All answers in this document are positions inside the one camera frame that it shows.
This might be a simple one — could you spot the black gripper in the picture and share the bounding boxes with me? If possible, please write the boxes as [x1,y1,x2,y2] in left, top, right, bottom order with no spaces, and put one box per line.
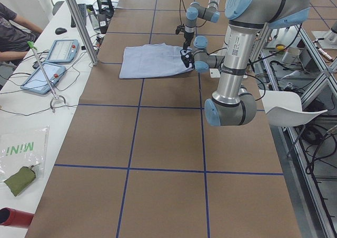
[180,42,194,68]
[175,24,195,46]

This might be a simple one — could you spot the light blue striped shirt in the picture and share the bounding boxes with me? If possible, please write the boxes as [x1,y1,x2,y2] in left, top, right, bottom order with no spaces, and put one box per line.
[119,43,192,79]

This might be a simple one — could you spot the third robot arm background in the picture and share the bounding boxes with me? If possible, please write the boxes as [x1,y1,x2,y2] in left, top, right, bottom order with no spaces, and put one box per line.
[312,22,336,49]

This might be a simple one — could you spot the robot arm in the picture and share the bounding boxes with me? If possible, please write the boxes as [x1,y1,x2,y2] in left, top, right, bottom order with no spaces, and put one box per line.
[175,0,220,51]
[183,0,310,126]

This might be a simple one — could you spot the black keyboard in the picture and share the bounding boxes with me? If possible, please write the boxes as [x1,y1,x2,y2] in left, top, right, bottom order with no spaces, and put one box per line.
[70,3,87,28]

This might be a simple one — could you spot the white curved plastic panel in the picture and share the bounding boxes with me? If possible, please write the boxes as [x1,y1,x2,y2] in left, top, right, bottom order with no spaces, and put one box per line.
[259,90,327,127]

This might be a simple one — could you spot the teach pendant tablet far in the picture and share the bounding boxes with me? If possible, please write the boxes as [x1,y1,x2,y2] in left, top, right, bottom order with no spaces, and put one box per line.
[46,39,79,64]

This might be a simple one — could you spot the teach pendant tablet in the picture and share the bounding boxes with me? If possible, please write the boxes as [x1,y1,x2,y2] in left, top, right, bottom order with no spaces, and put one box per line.
[20,62,66,94]
[46,39,79,64]

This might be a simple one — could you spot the black computer mouse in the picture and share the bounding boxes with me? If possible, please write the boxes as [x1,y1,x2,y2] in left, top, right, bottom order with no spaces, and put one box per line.
[55,27,67,35]

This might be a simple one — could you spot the teach pendant tablet near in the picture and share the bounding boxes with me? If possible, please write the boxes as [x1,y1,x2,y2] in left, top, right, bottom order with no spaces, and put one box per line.
[20,62,66,94]

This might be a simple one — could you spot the reacher grabber stick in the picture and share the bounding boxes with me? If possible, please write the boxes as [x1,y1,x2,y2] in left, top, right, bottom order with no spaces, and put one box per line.
[27,41,66,113]

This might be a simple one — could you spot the seated person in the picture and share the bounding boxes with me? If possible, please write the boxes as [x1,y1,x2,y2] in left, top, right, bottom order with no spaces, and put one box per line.
[1,3,43,66]

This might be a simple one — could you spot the clear plastic bag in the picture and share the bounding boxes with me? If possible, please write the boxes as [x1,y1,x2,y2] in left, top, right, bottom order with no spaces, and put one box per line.
[1,126,49,187]

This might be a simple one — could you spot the green folded cloth pouch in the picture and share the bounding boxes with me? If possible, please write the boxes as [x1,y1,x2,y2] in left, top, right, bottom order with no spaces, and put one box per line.
[4,165,36,196]

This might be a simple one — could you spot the red cylinder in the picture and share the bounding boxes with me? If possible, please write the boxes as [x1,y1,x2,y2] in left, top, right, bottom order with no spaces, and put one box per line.
[1,207,34,229]

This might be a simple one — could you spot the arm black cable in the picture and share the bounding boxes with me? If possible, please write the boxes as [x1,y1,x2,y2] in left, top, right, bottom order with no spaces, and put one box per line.
[179,0,209,28]
[207,47,267,103]

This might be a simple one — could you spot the white central pedestal column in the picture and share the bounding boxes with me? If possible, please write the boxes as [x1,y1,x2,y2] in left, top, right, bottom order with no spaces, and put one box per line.
[210,25,252,78]

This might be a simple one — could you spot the aluminium frame post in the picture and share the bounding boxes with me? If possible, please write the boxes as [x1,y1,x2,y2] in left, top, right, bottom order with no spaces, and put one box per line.
[65,0,98,66]

